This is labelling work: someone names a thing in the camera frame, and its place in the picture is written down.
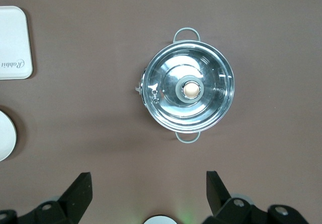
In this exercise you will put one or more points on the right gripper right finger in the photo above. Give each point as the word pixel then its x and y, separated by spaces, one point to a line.
pixel 226 206

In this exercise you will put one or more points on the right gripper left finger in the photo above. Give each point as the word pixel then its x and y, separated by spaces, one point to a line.
pixel 68 206

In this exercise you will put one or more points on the cream round plate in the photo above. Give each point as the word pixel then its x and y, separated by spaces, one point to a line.
pixel 6 133

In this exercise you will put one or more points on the steel pot with glass lid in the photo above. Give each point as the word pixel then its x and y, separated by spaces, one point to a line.
pixel 186 140

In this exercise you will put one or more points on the glass pot lid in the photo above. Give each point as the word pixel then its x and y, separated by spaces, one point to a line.
pixel 213 100

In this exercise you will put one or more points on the cream rabbit print tray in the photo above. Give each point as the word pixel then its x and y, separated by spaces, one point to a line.
pixel 12 37

